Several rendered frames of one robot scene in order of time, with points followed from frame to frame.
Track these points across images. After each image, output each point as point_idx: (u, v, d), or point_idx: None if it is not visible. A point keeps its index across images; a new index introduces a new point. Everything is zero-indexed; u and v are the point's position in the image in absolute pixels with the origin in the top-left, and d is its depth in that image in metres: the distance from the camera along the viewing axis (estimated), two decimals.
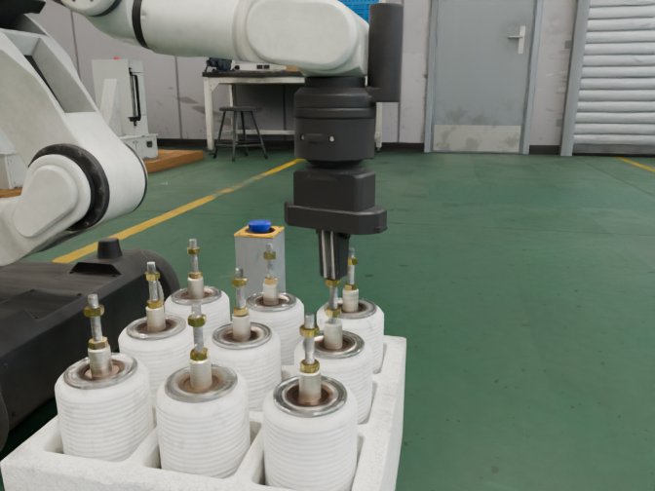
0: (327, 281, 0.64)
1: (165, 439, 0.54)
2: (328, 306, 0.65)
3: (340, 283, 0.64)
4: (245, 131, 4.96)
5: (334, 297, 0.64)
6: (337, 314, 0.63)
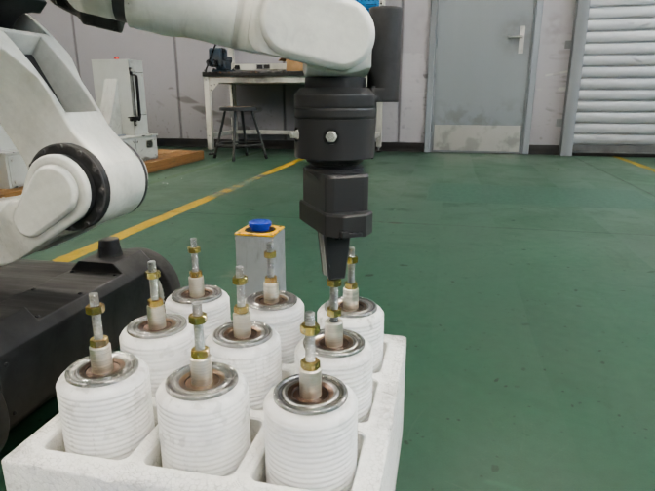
0: (327, 282, 0.64)
1: (166, 437, 0.54)
2: (328, 306, 0.65)
3: (339, 282, 0.64)
4: (245, 131, 4.96)
5: (334, 297, 0.64)
6: (339, 314, 0.64)
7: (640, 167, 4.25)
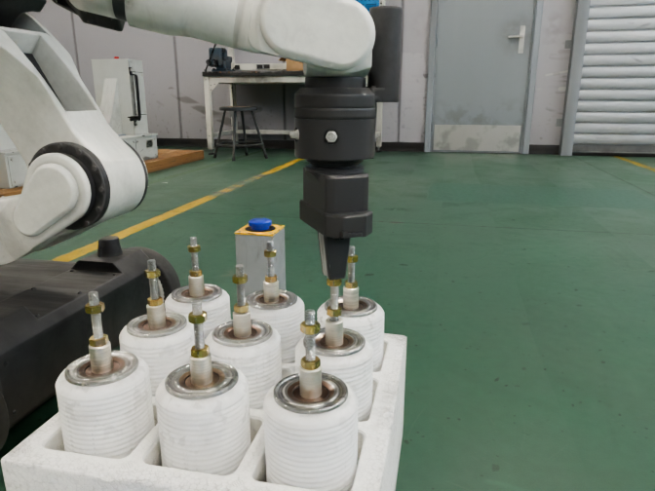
0: (333, 284, 0.62)
1: (166, 436, 0.54)
2: (331, 310, 0.63)
3: (327, 282, 0.64)
4: (245, 131, 4.96)
5: (330, 298, 0.64)
6: (336, 309, 0.65)
7: (640, 167, 4.25)
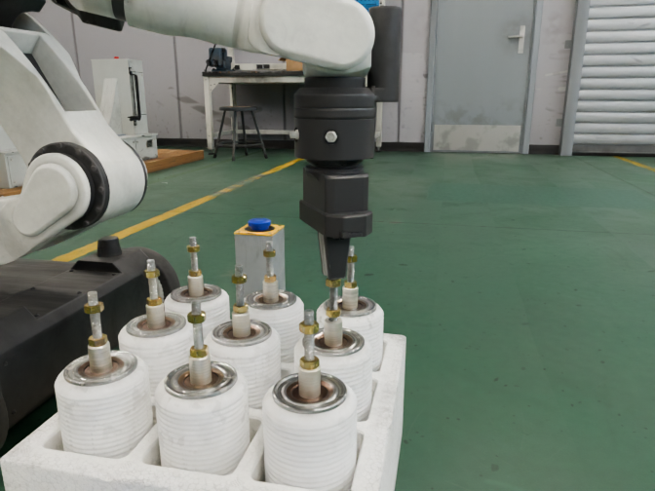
0: (340, 282, 0.64)
1: (165, 435, 0.54)
2: (339, 308, 0.64)
3: (332, 286, 0.62)
4: (245, 131, 4.96)
5: (335, 300, 0.63)
6: (326, 313, 0.64)
7: (640, 167, 4.25)
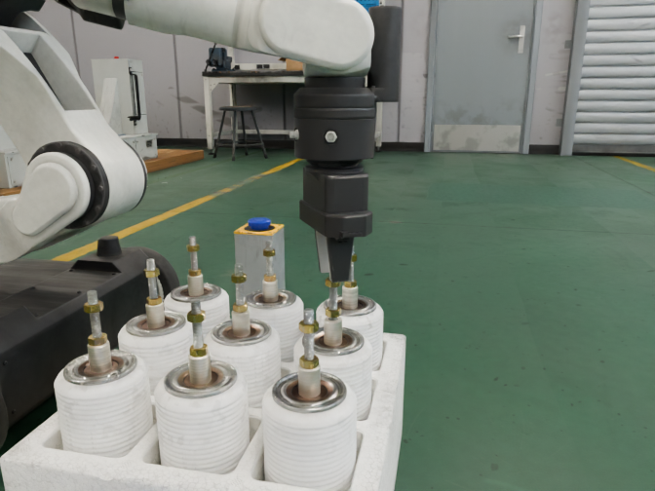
0: (327, 281, 0.64)
1: (164, 435, 0.54)
2: (329, 306, 0.65)
3: (340, 283, 0.64)
4: (245, 131, 4.96)
5: (334, 297, 0.64)
6: (336, 315, 0.63)
7: (640, 167, 4.25)
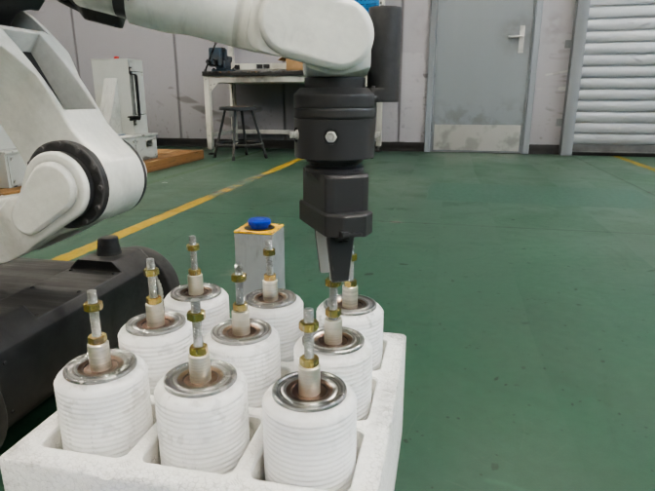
0: (330, 285, 0.62)
1: (164, 434, 0.54)
2: (329, 311, 0.63)
3: (327, 283, 0.64)
4: (245, 131, 4.96)
5: (329, 299, 0.64)
6: (337, 310, 0.65)
7: (640, 167, 4.24)
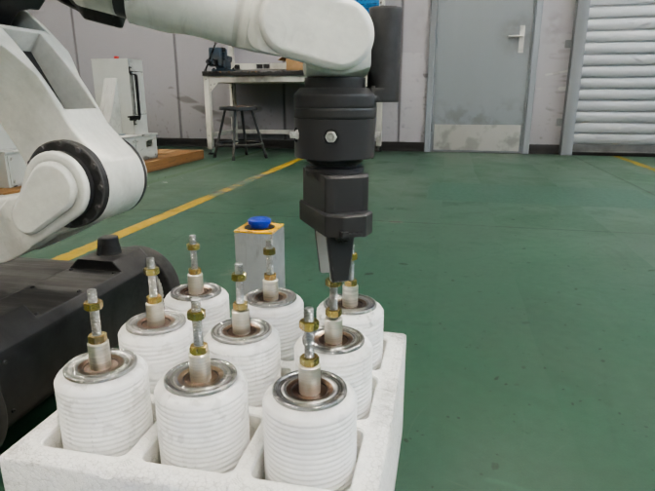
0: (341, 283, 0.63)
1: (164, 434, 0.54)
2: (340, 309, 0.64)
3: (330, 286, 0.62)
4: (245, 131, 4.96)
5: (334, 300, 0.63)
6: (326, 312, 0.64)
7: None
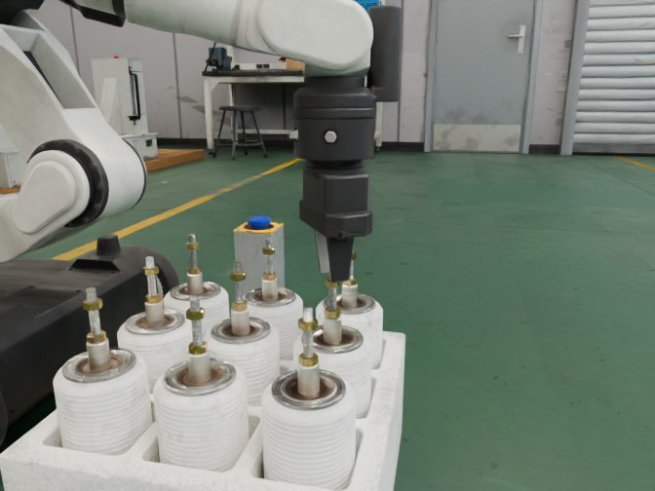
0: (327, 281, 0.64)
1: (163, 433, 0.54)
2: None
3: (340, 284, 0.63)
4: (245, 131, 4.96)
5: (334, 298, 0.64)
6: (333, 316, 0.63)
7: None
